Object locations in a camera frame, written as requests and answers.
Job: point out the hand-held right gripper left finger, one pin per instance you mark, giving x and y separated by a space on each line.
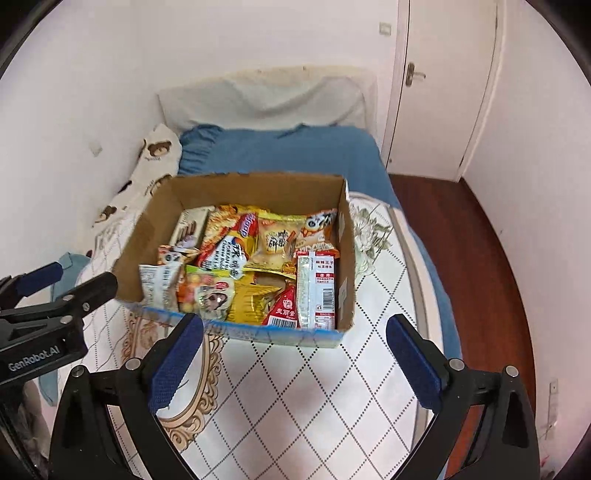
178 364

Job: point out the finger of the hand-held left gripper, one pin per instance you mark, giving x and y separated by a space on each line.
87 295
34 281

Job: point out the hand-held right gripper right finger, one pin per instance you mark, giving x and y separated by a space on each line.
413 364

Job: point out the white crinkled snack packet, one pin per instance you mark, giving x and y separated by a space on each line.
157 286

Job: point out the colourful candy packet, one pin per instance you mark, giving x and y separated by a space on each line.
207 295

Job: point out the yellow foil snack packet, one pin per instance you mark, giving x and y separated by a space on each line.
251 300

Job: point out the red triangular snack packet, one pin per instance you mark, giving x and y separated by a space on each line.
282 310

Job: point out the white wafer packet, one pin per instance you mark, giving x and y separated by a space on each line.
187 228

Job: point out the white red label packet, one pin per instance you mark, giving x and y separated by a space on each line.
316 290

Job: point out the yellow red noodle packet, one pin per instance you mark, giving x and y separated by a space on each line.
221 235

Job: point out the orange yellow cracker packet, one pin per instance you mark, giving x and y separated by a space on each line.
277 244

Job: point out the orange cartoon snack packet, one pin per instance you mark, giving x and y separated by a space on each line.
318 226

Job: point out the brown cardboard box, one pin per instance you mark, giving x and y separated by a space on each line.
258 189

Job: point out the white diamond pattern quilt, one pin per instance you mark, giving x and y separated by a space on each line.
295 397

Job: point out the bear print pillow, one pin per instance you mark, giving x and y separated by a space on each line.
152 170

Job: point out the blue bed sheet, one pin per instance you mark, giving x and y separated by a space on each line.
286 152

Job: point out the white door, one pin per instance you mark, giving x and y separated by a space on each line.
443 115

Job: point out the white headboard cushion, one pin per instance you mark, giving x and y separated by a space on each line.
258 97

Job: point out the white wall socket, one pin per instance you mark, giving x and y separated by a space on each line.
384 27
553 386
95 148

